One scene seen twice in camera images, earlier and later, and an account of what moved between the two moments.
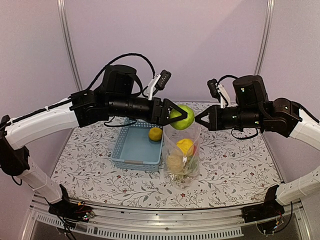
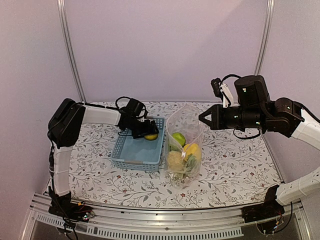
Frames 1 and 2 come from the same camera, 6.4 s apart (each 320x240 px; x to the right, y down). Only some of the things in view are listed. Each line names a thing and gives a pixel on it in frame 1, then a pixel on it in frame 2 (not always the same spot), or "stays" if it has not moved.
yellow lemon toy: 186,145 → 191,148
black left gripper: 163,116 → 147,131
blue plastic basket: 134,150 stays
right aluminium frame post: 265,36 stays
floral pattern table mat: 235,170 stays
